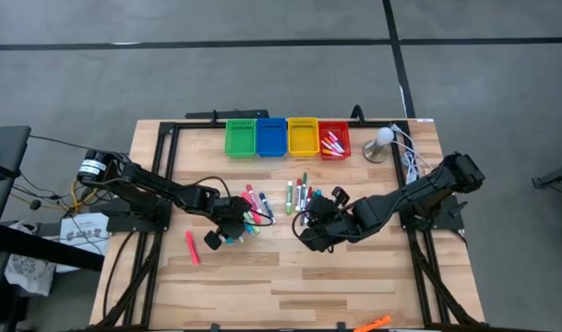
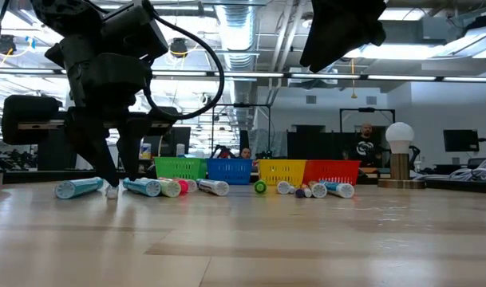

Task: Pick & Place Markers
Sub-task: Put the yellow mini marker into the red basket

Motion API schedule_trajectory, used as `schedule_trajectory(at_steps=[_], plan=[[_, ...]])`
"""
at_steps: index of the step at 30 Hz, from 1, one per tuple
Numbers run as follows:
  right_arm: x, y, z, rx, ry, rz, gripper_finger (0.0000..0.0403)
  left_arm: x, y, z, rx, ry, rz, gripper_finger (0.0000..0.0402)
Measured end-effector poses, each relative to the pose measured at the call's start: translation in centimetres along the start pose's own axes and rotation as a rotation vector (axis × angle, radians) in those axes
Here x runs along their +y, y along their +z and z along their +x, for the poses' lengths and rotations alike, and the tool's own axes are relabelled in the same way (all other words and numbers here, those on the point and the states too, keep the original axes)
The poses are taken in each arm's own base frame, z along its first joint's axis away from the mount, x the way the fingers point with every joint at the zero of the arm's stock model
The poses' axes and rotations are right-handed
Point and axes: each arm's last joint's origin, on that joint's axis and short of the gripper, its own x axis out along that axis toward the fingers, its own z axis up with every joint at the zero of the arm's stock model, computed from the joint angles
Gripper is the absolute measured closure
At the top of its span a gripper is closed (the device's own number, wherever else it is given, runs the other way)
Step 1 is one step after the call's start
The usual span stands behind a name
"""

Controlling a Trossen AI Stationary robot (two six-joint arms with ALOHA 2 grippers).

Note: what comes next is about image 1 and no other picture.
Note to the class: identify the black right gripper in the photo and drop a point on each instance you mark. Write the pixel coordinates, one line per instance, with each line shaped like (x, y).
(329, 221)

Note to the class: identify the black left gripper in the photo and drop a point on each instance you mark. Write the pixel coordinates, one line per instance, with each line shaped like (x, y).
(230, 214)

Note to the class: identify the teal Expo marker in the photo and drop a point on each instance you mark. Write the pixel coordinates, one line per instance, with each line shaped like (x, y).
(317, 193)

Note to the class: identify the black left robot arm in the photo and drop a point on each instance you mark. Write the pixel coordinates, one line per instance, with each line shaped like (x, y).
(142, 186)

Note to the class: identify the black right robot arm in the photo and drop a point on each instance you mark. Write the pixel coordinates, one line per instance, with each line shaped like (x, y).
(400, 200)

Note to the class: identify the thin red Expo marker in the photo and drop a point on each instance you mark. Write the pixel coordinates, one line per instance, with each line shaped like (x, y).
(309, 193)

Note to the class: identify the light green Expo marker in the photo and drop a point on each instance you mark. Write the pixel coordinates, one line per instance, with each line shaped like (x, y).
(290, 198)

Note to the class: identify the thin green Expo marker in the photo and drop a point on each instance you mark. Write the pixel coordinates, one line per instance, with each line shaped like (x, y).
(304, 180)

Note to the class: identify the black clamp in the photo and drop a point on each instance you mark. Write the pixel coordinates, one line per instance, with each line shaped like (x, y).
(341, 327)
(354, 113)
(214, 328)
(214, 119)

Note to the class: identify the yellow plastic basket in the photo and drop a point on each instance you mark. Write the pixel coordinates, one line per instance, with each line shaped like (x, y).
(303, 137)

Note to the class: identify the red plastic basket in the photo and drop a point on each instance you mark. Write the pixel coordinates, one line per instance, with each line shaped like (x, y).
(324, 128)

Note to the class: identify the blue plastic basket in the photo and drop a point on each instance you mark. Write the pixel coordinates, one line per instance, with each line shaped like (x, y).
(271, 138)

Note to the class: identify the white bulb lamp wooden base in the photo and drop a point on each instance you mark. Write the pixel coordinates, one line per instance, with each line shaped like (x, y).
(385, 135)

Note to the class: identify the green plastic basket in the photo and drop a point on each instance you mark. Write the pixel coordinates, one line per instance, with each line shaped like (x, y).
(240, 138)

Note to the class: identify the orange highlighter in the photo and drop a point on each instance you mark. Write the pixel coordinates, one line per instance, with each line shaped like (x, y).
(373, 324)

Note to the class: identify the white paper sheet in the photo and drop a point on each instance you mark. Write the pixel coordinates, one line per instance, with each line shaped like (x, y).
(93, 249)

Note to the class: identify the black beam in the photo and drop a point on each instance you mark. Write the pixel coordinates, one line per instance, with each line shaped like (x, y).
(40, 246)

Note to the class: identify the white printed bag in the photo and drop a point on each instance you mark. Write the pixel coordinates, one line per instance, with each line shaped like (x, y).
(29, 276)

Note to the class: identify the black desk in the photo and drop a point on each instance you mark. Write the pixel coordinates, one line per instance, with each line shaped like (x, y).
(6, 147)

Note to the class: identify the black metal table frame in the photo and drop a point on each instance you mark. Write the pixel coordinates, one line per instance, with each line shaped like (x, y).
(166, 128)

